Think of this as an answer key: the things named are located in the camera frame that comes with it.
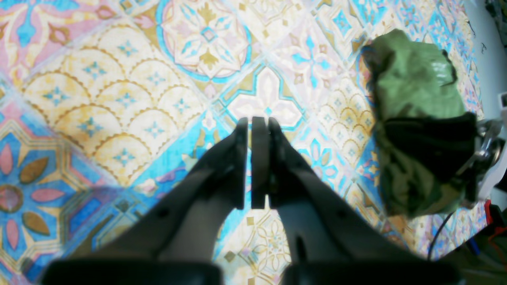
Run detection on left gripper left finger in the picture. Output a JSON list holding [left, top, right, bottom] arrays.
[[42, 118, 248, 285]]

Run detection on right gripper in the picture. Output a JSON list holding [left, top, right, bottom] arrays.
[[463, 119, 506, 209]]

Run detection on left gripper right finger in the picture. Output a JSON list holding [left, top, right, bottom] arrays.
[[252, 117, 466, 285]]

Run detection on green t-shirt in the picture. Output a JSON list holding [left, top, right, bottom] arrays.
[[366, 29, 478, 218]]

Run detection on patterned tablecloth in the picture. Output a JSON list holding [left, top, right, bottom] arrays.
[[1, 0, 484, 285]]

